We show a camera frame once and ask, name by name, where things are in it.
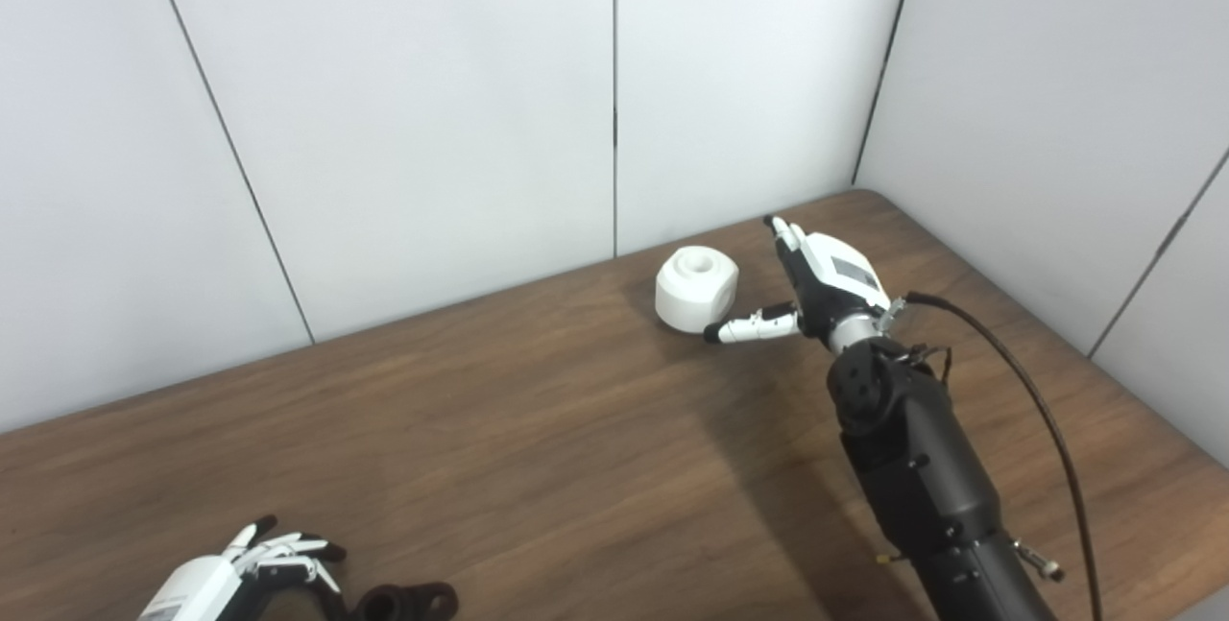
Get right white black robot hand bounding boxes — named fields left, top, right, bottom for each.
left=703, top=214, right=893, bottom=346

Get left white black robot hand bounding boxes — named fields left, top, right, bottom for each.
left=138, top=514, right=348, bottom=621

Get round white plastic piece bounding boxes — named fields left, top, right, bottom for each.
left=655, top=246, right=741, bottom=333

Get black flanged holder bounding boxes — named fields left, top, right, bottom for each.
left=347, top=582, right=459, bottom=621

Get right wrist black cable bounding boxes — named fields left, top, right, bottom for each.
left=886, top=291, right=1104, bottom=621

